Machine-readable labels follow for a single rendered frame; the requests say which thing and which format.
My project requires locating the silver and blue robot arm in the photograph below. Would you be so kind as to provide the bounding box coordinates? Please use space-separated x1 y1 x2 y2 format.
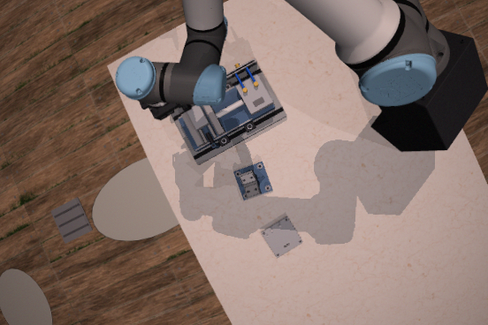
115 0 450 107

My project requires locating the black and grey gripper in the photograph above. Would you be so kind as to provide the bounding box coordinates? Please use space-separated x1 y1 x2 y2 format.
140 102 192 120

